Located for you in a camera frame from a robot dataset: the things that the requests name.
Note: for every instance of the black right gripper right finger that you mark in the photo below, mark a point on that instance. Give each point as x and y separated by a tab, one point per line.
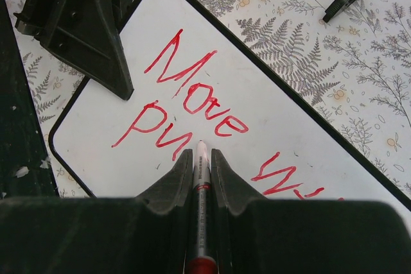
255	234

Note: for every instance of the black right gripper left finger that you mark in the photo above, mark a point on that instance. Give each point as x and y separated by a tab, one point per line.
144	234

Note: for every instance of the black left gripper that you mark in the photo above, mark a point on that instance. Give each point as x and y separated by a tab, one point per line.
83	34

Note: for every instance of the white marker pen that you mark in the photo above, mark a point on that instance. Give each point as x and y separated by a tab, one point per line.
200	249

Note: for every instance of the black framed whiteboard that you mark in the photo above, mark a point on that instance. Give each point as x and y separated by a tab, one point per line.
195	81

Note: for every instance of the floral patterned table mat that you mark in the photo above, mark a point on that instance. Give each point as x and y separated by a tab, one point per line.
354	71

